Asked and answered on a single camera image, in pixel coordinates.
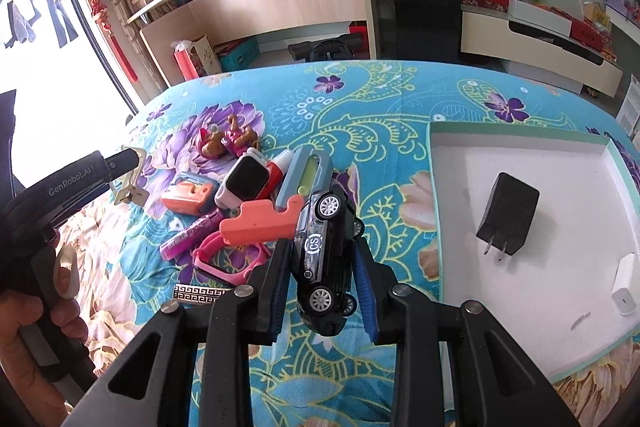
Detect black shoes on floor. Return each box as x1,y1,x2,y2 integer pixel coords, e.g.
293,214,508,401
289,34,371,64

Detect black patterned lighter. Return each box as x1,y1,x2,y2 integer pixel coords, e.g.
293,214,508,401
172,282,236,308

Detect pink and purple pen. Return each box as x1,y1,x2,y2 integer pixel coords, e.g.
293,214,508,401
161,209,223,260

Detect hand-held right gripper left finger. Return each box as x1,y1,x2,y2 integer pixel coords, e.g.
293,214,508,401
62,237,297,427

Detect orange toy pistol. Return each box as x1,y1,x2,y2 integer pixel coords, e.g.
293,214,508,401
220,197,305,249

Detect black charger plug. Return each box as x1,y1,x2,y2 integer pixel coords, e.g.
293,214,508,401
475,172,541,264

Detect small red box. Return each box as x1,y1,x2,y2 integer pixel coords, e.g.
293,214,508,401
348,23,371,50

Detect grey-blue toy knife green slider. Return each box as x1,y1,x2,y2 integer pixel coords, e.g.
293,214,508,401
274,146,335,212

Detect black toy car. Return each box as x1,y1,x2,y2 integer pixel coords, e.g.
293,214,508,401
292,184,366,338

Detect blue box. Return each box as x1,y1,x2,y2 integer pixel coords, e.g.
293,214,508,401
217,38,261,72

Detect person's left hand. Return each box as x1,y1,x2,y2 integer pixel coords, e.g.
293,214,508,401
0,292,91,413

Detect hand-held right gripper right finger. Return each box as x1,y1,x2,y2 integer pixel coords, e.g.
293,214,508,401
352,239,583,427

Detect red and white gift bag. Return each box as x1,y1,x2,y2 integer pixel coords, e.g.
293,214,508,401
172,34,223,80

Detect pink watch band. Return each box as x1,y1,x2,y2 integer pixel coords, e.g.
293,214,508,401
192,229,271,284

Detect floral blanket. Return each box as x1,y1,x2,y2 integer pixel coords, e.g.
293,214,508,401
65,59,640,427

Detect orange and blue toy knife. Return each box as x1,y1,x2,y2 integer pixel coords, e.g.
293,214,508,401
161,173,219,214

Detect pink dog toy figure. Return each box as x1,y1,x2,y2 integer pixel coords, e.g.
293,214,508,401
199,114,261,158

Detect cream television stand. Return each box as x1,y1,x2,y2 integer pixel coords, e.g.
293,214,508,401
460,4,623,98

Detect hanging dark clothes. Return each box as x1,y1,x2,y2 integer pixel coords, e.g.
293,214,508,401
0,0,81,50

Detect red hanging ornament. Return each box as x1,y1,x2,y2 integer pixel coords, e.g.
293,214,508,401
72,0,138,82

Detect white charger plug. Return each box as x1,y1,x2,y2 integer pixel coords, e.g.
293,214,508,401
611,252,640,317

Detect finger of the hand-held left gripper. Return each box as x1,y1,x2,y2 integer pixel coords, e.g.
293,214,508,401
102,147,142,180

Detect white flat box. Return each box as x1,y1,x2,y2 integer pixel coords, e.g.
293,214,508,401
507,0,573,38

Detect white smart watch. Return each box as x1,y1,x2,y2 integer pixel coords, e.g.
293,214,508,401
215,148,273,212

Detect white tray with teal rim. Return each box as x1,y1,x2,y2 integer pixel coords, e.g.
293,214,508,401
429,121,640,380

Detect red and white tube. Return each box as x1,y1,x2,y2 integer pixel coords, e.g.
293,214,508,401
260,152,293,202

